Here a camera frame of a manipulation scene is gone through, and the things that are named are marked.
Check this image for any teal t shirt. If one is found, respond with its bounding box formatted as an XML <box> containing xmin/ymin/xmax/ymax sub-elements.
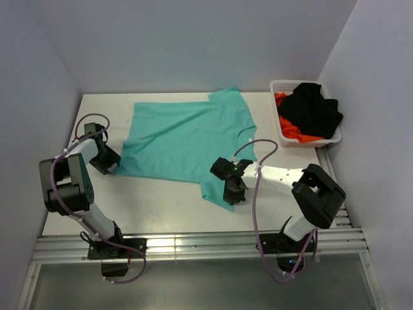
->
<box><xmin>116</xmin><ymin>88</ymin><xmax>256</xmax><ymax>211</ymax></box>

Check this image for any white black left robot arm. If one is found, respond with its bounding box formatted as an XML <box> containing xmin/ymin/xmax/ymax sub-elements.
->
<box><xmin>39</xmin><ymin>123</ymin><xmax>126</xmax><ymax>258</ymax></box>

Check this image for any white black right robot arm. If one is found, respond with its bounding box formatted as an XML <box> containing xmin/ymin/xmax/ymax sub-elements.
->
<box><xmin>210</xmin><ymin>158</ymin><xmax>347</xmax><ymax>252</ymax></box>

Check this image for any orange t shirt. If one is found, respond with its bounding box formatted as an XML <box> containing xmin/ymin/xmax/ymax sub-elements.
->
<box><xmin>274</xmin><ymin>93</ymin><xmax>323</xmax><ymax>143</ymax></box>

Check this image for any black t shirt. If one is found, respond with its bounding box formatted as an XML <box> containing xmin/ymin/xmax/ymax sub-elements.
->
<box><xmin>277</xmin><ymin>83</ymin><xmax>343</xmax><ymax>140</ymax></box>

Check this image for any white perforated plastic basket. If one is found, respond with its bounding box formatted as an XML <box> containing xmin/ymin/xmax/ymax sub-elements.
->
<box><xmin>269</xmin><ymin>79</ymin><xmax>342</xmax><ymax>148</ymax></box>

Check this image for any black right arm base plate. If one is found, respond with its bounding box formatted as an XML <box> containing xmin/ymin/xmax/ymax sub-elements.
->
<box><xmin>256</xmin><ymin>232</ymin><xmax>310</xmax><ymax>254</ymax></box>

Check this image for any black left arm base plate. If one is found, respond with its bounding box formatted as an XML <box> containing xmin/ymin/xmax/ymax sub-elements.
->
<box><xmin>87</xmin><ymin>238</ymin><xmax>147</xmax><ymax>260</ymax></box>

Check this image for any aluminium table frame rail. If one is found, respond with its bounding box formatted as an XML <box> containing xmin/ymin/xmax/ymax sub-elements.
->
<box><xmin>15</xmin><ymin>147</ymin><xmax>388</xmax><ymax>310</ymax></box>

